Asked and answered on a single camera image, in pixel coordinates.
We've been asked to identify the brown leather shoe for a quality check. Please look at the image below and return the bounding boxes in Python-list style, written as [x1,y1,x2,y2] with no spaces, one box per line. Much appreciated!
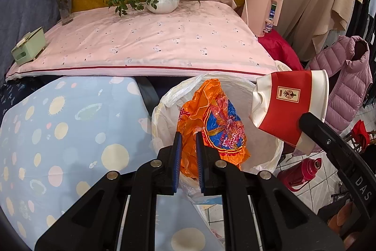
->
[327,202,365,229]

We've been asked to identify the red thermos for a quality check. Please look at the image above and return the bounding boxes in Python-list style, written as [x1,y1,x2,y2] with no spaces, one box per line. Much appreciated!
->
[278,157,323,192]

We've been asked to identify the green tissue box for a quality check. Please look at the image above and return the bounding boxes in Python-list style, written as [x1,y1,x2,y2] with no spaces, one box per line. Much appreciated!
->
[11,27,47,66]

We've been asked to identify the orange snack bag blue print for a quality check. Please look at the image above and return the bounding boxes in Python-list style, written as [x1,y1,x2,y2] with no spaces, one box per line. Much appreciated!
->
[178,79,251,179]

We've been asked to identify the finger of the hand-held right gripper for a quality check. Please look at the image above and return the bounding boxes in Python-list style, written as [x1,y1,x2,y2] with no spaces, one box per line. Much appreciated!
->
[299,112,362,169]

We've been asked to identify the pink printed cloth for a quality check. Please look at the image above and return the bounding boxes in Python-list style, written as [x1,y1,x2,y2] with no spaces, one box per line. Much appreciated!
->
[5,0,278,82]

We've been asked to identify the dark blue printed cloth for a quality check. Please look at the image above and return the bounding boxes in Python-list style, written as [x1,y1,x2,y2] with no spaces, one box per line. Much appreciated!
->
[0,77,39,122]

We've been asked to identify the dark hanging clothes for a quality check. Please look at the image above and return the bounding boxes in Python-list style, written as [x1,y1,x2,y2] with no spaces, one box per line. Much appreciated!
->
[357,0,376,43]

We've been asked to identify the red cloth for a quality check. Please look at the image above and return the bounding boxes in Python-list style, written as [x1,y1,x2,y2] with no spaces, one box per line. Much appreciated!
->
[257,32,304,72]

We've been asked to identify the white trash bin with liner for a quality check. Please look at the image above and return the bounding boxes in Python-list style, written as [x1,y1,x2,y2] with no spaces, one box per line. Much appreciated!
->
[150,72,284,204]

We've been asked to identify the pink appliance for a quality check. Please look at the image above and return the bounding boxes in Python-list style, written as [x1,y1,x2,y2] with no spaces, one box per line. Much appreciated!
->
[241,0,284,38]

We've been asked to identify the pink puffer vest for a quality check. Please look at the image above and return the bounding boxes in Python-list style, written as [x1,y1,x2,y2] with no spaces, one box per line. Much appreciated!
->
[294,36,373,156]

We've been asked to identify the red and white paper cup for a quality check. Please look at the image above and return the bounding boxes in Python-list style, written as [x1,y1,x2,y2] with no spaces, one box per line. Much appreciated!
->
[249,69,329,155]

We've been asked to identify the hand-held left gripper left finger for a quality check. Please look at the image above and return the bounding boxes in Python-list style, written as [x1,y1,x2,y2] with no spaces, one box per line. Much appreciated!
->
[35,131,183,251]

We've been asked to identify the light blue printed tablecloth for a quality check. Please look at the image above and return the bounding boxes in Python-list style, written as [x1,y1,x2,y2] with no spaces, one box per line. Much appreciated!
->
[0,76,227,251]

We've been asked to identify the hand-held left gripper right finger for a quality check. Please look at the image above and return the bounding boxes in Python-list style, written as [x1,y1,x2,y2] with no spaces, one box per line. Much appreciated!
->
[195,131,345,251]

